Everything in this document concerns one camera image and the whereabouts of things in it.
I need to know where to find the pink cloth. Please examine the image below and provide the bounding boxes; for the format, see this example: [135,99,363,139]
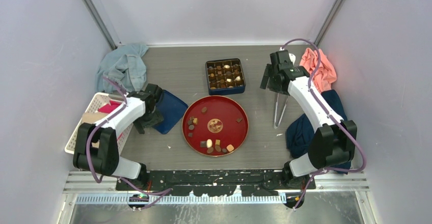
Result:
[300,48,337,93]

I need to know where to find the light blue cloth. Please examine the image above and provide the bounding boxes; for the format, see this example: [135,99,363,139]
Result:
[95,43,149,93]

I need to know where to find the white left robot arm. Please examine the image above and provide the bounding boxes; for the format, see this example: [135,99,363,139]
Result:
[72,83,164,190]

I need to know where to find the red round tray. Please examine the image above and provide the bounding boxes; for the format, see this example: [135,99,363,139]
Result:
[181,96,249,157]

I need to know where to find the metal tongs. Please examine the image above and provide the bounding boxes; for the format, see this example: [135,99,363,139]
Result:
[273,93,289,129]

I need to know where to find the white oval chocolate bottom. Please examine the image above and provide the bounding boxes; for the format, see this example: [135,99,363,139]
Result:
[206,139,213,148]

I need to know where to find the blue box lid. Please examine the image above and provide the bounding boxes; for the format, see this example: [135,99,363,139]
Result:
[153,90,188,134]

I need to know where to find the magenta cloth in basket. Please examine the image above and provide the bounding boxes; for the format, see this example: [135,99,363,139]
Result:
[98,100,122,114]

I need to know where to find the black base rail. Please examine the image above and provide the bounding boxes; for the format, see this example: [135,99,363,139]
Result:
[131,169,310,197]

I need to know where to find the tan cloth in basket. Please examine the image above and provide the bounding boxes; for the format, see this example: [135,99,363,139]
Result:
[81,111,108,124]

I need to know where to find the dark navy cloth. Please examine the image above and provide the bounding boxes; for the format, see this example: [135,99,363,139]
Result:
[285,90,357,176]

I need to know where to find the blue chocolate box with dividers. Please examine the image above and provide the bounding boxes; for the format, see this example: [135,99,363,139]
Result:
[205,58,246,96]

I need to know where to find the caramel cube chocolate bottom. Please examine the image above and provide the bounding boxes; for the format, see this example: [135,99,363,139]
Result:
[226,145,234,152]

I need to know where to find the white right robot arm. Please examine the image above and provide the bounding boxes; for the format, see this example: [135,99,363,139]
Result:
[260,50,357,189]

